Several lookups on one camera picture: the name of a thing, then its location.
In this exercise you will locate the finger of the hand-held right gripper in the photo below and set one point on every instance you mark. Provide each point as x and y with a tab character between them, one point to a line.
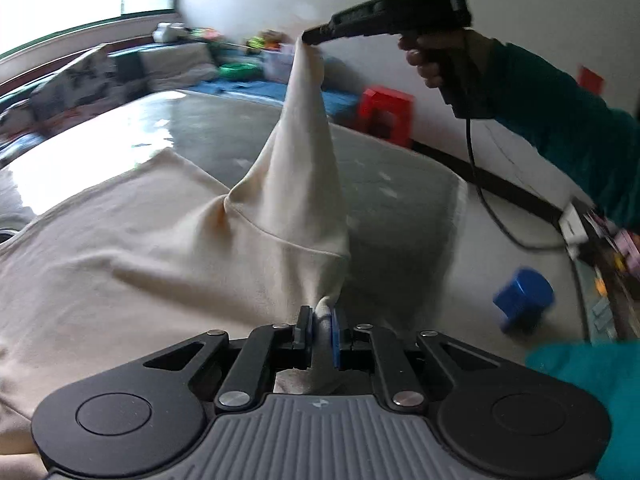
317	34

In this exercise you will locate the green plastic basin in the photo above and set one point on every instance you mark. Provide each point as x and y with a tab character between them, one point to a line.
238	71

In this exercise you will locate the white plush toy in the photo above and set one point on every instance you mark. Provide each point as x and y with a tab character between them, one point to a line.
167	32

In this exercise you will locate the white box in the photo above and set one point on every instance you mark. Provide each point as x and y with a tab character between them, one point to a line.
575	227

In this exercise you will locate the blue plastic stool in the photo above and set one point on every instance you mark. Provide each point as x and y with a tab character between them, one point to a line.
525	290

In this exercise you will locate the person's right hand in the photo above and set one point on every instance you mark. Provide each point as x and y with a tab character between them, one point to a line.
425	62

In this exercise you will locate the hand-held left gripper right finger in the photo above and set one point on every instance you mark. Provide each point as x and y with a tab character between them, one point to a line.
336	340

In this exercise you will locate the person's teal sweater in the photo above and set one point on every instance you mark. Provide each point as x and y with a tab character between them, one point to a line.
595	385

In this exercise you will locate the red plastic stool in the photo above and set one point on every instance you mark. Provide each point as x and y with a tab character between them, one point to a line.
385	97

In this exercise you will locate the grey pillow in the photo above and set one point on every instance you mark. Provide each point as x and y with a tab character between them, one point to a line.
175	65

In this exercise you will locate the red paper on wall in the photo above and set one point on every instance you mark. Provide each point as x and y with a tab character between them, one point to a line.
591	80

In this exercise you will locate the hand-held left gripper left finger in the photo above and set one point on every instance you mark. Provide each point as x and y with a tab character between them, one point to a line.
306	327

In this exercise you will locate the person's right forearm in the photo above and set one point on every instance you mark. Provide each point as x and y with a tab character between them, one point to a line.
575	130

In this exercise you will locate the cream shirt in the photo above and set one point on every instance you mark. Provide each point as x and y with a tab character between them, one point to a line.
150	240

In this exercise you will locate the clear plastic container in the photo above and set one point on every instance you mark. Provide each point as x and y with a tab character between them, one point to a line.
277	65

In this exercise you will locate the blue sofa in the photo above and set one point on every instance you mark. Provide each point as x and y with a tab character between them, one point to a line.
240	90

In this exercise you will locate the butterfly print pillow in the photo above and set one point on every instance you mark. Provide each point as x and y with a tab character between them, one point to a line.
75	82
17	117

